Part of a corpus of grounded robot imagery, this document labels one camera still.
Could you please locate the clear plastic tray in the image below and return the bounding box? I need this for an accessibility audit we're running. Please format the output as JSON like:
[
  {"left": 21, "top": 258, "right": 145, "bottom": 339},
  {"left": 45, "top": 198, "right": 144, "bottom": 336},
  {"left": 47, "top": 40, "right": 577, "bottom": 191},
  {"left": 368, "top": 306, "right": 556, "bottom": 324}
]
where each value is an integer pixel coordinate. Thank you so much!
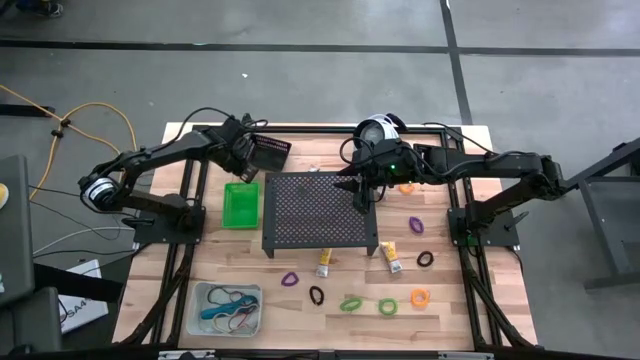
[{"left": 185, "top": 282, "right": 264, "bottom": 338}]

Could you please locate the black floor bar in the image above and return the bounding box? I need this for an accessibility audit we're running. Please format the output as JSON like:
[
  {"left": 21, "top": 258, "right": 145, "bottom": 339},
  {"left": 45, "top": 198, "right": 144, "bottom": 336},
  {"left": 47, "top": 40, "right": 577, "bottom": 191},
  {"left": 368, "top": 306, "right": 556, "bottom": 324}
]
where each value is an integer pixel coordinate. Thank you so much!
[{"left": 0, "top": 103, "right": 57, "bottom": 119}]

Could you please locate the maroon rubber band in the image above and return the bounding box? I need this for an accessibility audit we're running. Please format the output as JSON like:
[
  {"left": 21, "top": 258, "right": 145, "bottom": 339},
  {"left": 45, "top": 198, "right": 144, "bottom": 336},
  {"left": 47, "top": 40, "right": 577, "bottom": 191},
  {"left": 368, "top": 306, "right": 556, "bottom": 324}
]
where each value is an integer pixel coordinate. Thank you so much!
[{"left": 224, "top": 305, "right": 262, "bottom": 334}]

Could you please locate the green plastic basket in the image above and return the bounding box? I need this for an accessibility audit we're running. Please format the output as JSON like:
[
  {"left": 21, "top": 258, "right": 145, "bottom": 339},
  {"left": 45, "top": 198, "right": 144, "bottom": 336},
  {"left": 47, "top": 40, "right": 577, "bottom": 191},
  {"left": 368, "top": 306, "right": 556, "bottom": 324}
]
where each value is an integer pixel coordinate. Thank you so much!
[{"left": 221, "top": 180, "right": 262, "bottom": 231}]

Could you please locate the dark grey case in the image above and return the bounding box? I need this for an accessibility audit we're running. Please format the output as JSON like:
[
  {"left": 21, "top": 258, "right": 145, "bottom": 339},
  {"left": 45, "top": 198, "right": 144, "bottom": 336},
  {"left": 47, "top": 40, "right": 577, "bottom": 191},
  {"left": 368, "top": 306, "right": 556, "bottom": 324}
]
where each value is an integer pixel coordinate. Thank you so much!
[{"left": 0, "top": 287, "right": 64, "bottom": 354}]

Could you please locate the black aluminium rig frame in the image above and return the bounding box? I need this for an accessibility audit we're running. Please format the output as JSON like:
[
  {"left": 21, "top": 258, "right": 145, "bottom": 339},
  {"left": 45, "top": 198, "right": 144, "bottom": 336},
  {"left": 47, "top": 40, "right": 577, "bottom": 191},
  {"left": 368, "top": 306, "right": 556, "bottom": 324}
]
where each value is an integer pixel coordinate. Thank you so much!
[{"left": 119, "top": 123, "right": 539, "bottom": 351}]

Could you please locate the grey cabinet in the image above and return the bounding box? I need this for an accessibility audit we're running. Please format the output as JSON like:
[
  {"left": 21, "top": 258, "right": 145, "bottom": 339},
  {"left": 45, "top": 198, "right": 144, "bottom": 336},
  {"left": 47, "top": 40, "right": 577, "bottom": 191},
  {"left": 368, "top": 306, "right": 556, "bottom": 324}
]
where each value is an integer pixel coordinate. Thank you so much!
[{"left": 0, "top": 154, "right": 35, "bottom": 306}]

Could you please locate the tan rubber band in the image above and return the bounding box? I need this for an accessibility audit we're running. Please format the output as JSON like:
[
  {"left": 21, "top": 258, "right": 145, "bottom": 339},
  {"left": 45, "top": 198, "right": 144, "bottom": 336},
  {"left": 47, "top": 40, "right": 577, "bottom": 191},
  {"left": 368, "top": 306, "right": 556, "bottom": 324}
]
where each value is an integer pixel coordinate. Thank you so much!
[{"left": 208, "top": 313, "right": 251, "bottom": 335}]

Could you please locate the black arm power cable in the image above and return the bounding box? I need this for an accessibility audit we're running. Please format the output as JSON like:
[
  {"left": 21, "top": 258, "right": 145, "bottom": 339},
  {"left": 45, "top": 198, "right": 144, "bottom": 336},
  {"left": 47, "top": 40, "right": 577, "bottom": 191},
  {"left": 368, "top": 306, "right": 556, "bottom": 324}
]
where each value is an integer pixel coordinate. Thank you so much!
[{"left": 422, "top": 121, "right": 501, "bottom": 157}]

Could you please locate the black floor cable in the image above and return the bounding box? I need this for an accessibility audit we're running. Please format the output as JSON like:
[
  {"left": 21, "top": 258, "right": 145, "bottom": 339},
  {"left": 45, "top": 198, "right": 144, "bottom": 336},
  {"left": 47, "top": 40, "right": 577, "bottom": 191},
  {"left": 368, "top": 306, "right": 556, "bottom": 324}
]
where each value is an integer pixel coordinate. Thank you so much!
[{"left": 27, "top": 169, "right": 184, "bottom": 261}]

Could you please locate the black metal stand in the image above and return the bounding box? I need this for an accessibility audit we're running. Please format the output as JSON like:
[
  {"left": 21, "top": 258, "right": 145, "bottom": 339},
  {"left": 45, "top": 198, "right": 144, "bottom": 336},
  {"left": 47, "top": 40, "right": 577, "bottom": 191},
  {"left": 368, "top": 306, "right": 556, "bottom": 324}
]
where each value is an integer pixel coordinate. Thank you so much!
[{"left": 551, "top": 135, "right": 640, "bottom": 295}]

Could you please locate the person's shoe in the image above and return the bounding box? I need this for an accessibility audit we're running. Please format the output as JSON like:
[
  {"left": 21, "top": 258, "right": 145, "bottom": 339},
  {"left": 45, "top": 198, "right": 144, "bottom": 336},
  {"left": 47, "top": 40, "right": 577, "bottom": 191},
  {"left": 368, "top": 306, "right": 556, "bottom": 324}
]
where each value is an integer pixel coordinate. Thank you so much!
[{"left": 17, "top": 0, "right": 69, "bottom": 19}]

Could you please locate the black lamp base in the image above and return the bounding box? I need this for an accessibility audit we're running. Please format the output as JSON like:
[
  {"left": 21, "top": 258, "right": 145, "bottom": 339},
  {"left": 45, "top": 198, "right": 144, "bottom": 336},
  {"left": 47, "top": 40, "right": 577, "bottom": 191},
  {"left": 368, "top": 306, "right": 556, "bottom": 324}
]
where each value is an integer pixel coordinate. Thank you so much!
[{"left": 384, "top": 112, "right": 409, "bottom": 134}]

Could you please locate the white floor cable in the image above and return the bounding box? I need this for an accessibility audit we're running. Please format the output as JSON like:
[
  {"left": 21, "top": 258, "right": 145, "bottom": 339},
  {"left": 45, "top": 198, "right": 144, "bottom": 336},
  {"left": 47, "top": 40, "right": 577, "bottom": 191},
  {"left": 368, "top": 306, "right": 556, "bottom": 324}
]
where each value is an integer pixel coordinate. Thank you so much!
[{"left": 32, "top": 226, "right": 137, "bottom": 255}]

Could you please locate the white dome camera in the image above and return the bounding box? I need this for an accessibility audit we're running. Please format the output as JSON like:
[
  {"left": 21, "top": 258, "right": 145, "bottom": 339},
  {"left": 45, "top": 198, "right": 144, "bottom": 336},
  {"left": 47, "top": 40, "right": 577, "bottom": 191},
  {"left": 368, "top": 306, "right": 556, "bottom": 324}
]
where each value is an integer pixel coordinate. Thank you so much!
[{"left": 353, "top": 113, "right": 401, "bottom": 151}]

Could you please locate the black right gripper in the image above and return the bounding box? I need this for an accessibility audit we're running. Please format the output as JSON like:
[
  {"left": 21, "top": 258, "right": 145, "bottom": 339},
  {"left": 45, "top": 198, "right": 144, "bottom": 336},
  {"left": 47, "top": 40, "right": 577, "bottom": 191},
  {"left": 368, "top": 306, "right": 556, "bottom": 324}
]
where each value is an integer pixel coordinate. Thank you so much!
[{"left": 333, "top": 169, "right": 389, "bottom": 215}]

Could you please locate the black plastic basket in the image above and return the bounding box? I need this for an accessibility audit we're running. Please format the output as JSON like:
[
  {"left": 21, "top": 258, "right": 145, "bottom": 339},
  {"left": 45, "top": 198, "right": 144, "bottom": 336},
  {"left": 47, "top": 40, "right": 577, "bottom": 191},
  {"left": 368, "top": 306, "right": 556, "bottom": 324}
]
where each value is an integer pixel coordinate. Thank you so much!
[{"left": 249, "top": 133, "right": 293, "bottom": 172}]

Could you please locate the black rubber band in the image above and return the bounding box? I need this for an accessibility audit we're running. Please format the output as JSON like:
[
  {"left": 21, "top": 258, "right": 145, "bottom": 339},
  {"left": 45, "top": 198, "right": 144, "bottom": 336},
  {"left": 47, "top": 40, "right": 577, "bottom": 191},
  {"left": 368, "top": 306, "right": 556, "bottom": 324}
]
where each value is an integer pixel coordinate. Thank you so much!
[{"left": 205, "top": 285, "right": 254, "bottom": 309}]

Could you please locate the black beam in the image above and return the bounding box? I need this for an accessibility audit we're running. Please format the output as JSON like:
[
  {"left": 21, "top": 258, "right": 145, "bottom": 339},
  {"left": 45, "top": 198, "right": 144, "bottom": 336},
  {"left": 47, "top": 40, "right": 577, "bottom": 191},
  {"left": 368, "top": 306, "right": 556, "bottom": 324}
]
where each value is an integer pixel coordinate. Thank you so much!
[{"left": 32, "top": 263, "right": 125, "bottom": 304}]

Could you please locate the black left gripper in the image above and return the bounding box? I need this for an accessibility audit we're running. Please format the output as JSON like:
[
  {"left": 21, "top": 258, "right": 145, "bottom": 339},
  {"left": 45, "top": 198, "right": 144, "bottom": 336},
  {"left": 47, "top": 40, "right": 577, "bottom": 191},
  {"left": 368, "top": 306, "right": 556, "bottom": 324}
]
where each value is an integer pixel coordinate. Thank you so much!
[{"left": 217, "top": 116, "right": 261, "bottom": 184}]

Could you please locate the white cardboard box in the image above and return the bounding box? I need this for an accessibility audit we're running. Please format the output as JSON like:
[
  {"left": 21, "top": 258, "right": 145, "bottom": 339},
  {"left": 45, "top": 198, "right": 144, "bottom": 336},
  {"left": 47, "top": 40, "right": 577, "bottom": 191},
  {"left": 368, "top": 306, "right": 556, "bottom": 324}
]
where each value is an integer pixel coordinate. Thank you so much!
[{"left": 57, "top": 258, "right": 110, "bottom": 335}]

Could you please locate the silver metal bracket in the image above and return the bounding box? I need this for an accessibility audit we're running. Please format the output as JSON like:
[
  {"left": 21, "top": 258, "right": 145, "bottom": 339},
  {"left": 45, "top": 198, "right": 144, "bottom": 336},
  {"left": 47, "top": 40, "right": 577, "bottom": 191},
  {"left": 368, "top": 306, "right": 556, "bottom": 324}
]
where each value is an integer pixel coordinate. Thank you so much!
[
  {"left": 158, "top": 349, "right": 216, "bottom": 360},
  {"left": 438, "top": 351, "right": 494, "bottom": 360}
]

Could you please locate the yellow extension cord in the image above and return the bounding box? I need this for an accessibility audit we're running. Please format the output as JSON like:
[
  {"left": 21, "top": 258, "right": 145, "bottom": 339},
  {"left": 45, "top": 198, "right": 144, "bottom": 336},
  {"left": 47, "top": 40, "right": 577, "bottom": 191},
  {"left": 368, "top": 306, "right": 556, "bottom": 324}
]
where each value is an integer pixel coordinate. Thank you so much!
[{"left": 0, "top": 83, "right": 139, "bottom": 201}]

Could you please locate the black perforated metal riser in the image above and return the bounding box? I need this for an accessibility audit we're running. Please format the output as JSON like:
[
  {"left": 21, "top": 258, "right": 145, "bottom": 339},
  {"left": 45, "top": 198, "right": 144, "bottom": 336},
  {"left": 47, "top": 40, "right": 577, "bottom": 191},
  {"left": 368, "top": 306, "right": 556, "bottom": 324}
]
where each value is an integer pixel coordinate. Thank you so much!
[{"left": 261, "top": 170, "right": 380, "bottom": 260}]

